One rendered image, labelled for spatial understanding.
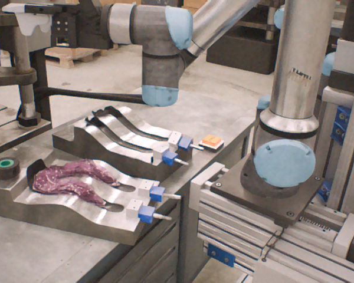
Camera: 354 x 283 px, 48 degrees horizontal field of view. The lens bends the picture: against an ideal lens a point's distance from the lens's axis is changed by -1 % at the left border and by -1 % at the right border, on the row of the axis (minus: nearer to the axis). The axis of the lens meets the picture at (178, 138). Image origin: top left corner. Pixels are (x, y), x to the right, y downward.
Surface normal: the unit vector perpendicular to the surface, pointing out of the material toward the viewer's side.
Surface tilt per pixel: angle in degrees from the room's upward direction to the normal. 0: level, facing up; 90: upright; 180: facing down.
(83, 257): 0
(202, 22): 74
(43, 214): 90
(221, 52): 90
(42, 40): 90
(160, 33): 93
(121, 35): 111
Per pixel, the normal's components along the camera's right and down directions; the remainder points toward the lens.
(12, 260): 0.04, -0.89
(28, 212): -0.24, 0.44
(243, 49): -0.53, 0.37
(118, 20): -0.15, 0.15
